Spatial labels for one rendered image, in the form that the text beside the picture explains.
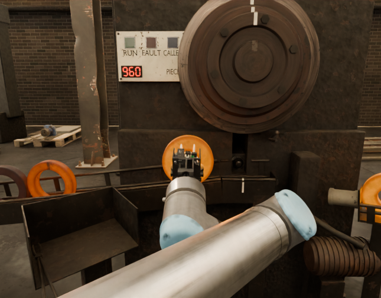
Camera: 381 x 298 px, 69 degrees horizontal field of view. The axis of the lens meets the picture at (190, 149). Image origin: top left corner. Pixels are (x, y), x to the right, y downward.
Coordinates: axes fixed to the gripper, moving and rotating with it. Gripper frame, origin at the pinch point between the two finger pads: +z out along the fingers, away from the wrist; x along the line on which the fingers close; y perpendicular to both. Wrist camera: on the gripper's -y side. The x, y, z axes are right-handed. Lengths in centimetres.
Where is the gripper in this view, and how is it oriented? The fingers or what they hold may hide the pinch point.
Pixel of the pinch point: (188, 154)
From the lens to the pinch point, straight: 83.9
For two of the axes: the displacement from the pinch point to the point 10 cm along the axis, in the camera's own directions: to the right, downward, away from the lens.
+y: 0.0, -8.7, -4.9
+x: -10.0, -0.1, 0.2
